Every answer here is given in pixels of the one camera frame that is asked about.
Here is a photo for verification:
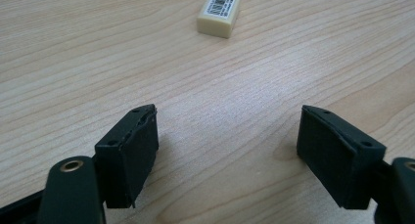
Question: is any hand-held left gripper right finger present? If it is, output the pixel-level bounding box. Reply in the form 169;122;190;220
296;104;388;210

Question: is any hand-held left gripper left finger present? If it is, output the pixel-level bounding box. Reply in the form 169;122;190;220
94;104;161;209

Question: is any cream eraser with white label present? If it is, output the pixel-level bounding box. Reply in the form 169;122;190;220
196;0;242;39

